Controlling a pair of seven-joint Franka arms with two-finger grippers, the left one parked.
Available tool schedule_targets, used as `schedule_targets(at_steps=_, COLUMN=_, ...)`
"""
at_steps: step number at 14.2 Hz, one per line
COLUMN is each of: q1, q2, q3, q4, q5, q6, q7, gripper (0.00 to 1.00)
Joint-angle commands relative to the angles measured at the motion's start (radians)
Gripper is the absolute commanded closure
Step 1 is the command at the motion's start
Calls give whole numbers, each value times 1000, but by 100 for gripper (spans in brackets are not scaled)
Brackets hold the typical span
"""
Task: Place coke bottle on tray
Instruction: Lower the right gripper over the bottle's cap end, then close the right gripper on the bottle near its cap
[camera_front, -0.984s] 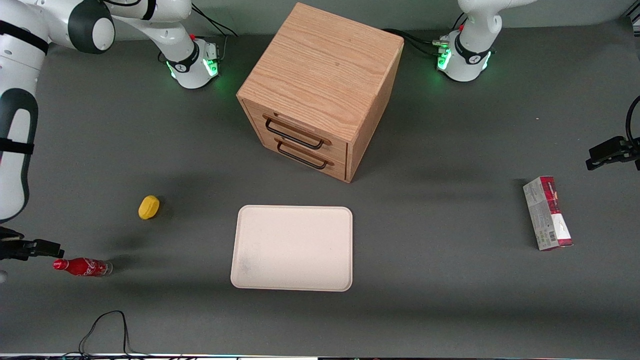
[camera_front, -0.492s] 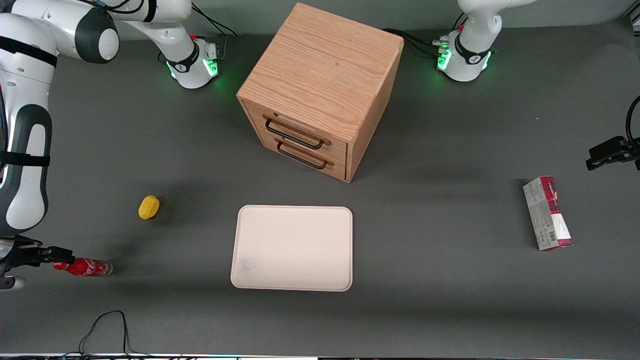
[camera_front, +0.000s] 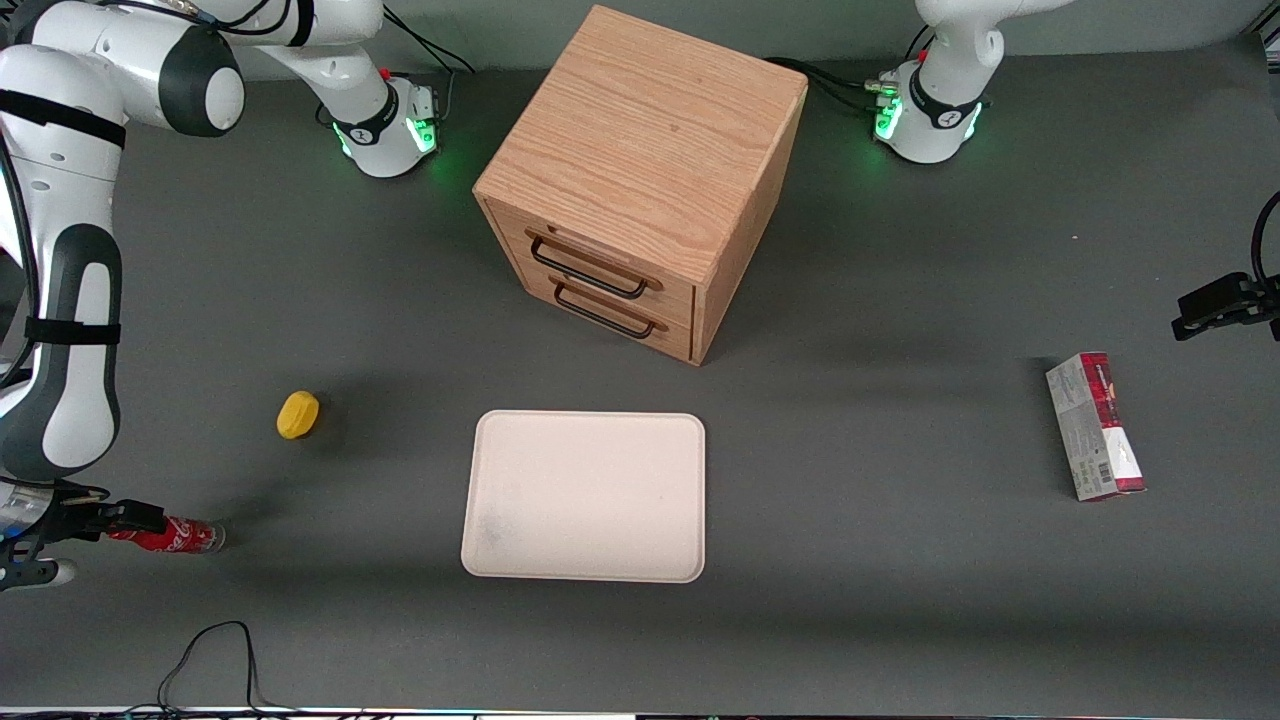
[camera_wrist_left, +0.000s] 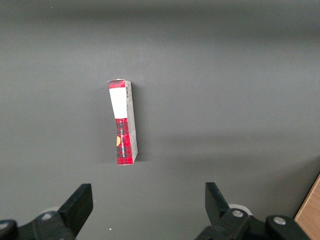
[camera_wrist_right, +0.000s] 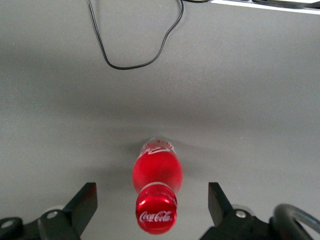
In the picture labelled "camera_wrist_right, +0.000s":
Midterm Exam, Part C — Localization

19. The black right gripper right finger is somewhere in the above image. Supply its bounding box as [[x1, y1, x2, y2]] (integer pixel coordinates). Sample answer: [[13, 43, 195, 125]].
[[200, 181, 254, 240]]

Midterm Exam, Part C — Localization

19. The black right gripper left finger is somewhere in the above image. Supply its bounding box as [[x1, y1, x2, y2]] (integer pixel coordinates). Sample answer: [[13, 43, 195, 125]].
[[36, 182, 99, 240]]

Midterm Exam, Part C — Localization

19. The red coke bottle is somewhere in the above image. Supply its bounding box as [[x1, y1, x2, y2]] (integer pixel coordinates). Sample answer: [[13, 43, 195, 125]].
[[131, 136, 184, 236]]

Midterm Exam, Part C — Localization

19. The thick black right wrist cable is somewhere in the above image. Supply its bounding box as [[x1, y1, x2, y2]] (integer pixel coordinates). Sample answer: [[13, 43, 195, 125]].
[[271, 203, 320, 240]]

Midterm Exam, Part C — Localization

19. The thin black cable loop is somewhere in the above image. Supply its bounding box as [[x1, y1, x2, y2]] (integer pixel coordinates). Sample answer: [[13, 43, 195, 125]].
[[86, 0, 185, 70]]

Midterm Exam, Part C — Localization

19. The black cable bundle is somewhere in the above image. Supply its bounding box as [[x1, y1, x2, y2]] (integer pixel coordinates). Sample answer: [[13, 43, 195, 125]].
[[251, 0, 320, 9]]

